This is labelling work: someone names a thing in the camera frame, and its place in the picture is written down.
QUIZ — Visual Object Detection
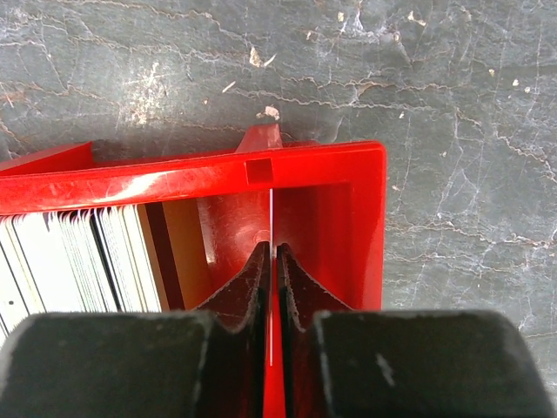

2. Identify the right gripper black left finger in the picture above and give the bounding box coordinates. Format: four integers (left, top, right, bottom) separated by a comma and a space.
1, 242, 270, 417

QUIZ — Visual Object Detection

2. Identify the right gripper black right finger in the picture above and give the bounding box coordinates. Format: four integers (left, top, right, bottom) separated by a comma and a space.
277, 245, 555, 417

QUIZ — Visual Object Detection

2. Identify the gold credit card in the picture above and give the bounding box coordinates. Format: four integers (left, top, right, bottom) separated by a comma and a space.
163, 199, 211, 310

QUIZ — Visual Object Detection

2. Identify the grey credit card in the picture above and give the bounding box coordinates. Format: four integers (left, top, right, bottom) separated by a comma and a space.
266, 189, 274, 367

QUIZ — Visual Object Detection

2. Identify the stack of white cards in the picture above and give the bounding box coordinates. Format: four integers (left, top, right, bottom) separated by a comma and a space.
1, 205, 169, 340

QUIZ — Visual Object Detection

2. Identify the red plastic bin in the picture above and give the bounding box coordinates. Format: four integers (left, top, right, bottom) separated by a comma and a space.
1, 125, 386, 417

